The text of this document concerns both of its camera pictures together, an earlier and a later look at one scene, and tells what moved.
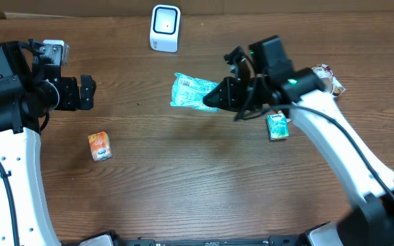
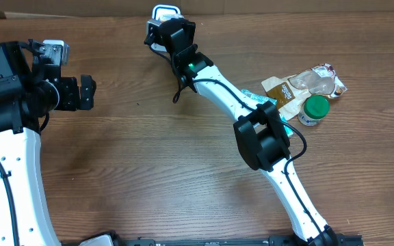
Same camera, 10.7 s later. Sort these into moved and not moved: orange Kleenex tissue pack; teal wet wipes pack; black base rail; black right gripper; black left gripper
Moved: black right gripper; teal wet wipes pack; orange Kleenex tissue pack
Not moved: black left gripper; black base rail
